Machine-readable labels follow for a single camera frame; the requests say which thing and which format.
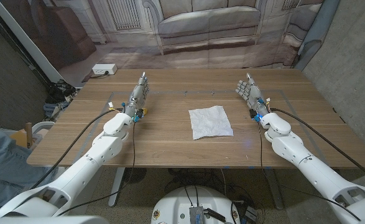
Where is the grey finned electronics box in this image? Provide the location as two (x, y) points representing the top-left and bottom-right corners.
(188, 205), (205, 224)

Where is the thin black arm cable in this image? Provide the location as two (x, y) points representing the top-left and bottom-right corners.
(256, 119), (363, 222)
(57, 120), (137, 217)

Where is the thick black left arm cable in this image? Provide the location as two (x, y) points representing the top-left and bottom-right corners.
(29, 108), (124, 190)

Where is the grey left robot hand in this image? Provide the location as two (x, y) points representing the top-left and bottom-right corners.
(122, 72), (150, 123)

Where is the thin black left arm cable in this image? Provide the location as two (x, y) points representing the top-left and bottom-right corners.
(57, 120), (137, 217)

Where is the grey blue rolled sheet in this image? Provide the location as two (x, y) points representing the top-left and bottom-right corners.
(293, 0), (341, 71)

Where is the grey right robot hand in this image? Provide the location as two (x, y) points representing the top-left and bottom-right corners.
(235, 73), (272, 121)

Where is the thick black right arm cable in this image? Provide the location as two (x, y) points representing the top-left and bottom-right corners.
(269, 108), (365, 187)

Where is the person in blue jeans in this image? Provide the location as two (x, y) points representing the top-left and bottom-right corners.
(0, 124), (58, 208)

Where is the dark pile of cables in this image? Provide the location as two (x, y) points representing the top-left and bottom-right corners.
(44, 79), (77, 119)

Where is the grey table leg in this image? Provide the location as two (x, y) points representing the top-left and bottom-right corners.
(264, 167), (284, 210)

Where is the white power strip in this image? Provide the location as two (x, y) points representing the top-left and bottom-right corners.
(91, 63), (118, 76)

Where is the white chair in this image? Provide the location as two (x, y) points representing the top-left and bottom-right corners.
(31, 121), (55, 147)

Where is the printed sofa room backdrop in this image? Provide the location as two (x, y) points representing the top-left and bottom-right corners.
(0, 0), (326, 85)

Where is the orange cardboard box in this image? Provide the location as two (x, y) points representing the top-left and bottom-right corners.
(9, 129), (29, 149)

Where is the white tissue paper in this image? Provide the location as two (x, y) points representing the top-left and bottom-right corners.
(188, 105), (234, 141)

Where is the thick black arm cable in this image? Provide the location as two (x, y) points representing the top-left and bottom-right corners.
(269, 108), (365, 187)
(29, 108), (124, 190)

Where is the wooden handle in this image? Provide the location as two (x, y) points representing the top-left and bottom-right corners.
(25, 122), (34, 149)

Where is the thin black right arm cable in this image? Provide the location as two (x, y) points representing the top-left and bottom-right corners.
(256, 119), (363, 222)

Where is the white backdrop frame pole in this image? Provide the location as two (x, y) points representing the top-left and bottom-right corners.
(0, 0), (65, 83)

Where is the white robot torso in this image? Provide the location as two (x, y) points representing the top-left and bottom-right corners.
(150, 185), (241, 224)

